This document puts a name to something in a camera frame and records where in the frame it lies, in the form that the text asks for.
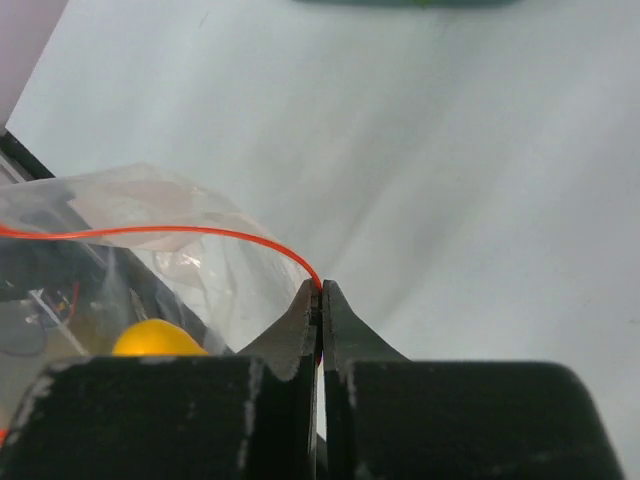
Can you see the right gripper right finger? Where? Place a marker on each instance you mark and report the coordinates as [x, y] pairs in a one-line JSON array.
[[390, 417]]

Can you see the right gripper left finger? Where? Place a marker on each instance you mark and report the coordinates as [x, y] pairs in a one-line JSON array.
[[251, 415]]

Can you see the orange yellow toy mango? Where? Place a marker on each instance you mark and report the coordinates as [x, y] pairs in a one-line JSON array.
[[156, 337]]

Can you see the clear zip top bag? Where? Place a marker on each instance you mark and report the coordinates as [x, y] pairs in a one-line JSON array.
[[85, 257]]

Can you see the teal plastic fruit tray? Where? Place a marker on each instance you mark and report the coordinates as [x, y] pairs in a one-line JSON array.
[[413, 4]]

